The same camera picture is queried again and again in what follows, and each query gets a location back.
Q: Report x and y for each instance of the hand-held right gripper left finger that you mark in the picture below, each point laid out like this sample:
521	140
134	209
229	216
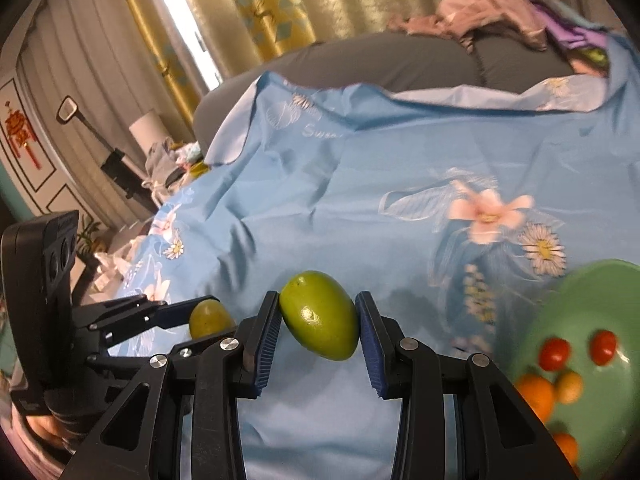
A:
267	355

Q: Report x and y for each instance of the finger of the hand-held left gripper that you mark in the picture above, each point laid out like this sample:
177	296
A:
175	315
200	342

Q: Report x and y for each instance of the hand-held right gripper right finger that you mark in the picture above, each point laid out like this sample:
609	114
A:
370	360

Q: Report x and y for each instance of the green oval fruit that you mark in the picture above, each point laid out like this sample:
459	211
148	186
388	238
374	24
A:
320	320
207	322

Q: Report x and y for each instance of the red cherry tomato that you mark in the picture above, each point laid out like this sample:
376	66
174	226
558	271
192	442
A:
554	353
602	346

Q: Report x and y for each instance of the small beige round fruit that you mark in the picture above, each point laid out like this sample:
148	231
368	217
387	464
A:
569	386

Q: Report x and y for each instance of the green plastic bowl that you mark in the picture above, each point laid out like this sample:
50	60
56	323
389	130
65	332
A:
600	300

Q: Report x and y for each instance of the person's left hand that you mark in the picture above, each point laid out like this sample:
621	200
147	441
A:
47	427

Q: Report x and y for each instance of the green potted plant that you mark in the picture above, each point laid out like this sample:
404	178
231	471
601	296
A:
90	237

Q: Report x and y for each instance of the black stick vacuum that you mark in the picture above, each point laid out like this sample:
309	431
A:
117	165

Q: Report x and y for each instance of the heap of grey clothes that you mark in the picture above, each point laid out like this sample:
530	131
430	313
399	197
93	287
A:
170	160

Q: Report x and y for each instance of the small orange fruit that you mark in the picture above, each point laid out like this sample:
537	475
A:
537	395
567	447

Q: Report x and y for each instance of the blue floral cloth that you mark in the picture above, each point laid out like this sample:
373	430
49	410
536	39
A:
350	185

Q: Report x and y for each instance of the white cylindrical container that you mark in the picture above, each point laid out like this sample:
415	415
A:
147	130

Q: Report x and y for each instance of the grey sofa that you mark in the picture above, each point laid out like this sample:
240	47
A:
400	65

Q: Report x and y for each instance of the yellow patterned curtain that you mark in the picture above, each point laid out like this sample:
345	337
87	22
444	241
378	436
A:
270	10

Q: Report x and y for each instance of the pink garment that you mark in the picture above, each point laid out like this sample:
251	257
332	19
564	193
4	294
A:
480	5

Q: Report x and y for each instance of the multicoloured cloth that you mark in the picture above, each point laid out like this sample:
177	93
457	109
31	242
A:
594	57

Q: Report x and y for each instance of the purple garment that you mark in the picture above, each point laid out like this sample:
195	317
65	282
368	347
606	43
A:
575	30

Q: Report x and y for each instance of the red knot wall ornament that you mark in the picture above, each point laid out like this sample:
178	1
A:
20	132

